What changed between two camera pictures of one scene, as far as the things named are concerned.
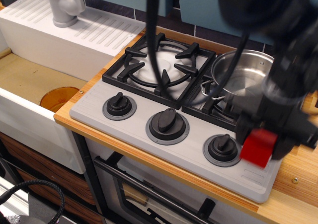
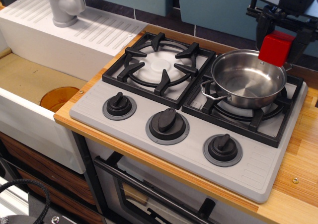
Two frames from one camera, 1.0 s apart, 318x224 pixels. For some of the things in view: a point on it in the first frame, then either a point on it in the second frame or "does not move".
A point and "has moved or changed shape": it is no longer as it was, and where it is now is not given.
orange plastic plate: [54, 99] does not move
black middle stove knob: [167, 127] does not move
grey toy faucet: [65, 7] does not move
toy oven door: [129, 192] does not move
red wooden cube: [257, 146] has moved or changed shape
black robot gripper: [278, 108] to [294, 2]
